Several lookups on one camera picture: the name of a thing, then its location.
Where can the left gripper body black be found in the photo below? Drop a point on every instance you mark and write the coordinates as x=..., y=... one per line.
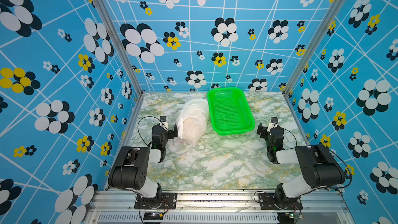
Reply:
x=169, y=132

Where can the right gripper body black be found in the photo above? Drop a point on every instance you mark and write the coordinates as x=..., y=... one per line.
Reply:
x=265, y=131

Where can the white plastic bag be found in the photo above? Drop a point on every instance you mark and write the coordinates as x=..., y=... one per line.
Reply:
x=192, y=121

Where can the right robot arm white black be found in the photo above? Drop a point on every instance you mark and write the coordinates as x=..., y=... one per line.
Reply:
x=318, y=166

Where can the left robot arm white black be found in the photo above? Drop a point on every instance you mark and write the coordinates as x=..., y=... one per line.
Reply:
x=130, y=170

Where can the green plastic basket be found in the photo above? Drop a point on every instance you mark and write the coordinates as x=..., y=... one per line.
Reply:
x=230, y=112

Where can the right circuit board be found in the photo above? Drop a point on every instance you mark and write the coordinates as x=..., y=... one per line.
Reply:
x=289, y=218

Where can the circuit board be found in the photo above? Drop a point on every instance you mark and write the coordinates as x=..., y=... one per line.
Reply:
x=289, y=218
x=153, y=216

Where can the left circuit board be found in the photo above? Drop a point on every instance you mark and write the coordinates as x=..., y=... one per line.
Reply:
x=153, y=216

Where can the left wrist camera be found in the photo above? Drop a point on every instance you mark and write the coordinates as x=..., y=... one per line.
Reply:
x=163, y=123

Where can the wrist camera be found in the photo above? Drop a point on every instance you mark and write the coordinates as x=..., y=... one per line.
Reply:
x=273, y=122
x=163, y=123

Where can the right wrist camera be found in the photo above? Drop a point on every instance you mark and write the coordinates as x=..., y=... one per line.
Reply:
x=273, y=122

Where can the right aluminium corner post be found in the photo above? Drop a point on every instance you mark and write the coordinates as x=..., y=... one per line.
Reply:
x=314, y=43

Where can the aluminium corner post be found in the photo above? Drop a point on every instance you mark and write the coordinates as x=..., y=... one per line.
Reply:
x=111, y=29
x=314, y=43

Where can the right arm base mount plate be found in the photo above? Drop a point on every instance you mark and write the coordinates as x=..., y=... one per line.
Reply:
x=270, y=201

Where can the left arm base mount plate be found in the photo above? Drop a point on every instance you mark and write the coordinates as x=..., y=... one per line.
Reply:
x=165, y=201

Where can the aluminium front rail frame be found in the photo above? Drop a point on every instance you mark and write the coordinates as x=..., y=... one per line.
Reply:
x=217, y=207

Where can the left aluminium corner post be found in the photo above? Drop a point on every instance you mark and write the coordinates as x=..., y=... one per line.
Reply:
x=111, y=29

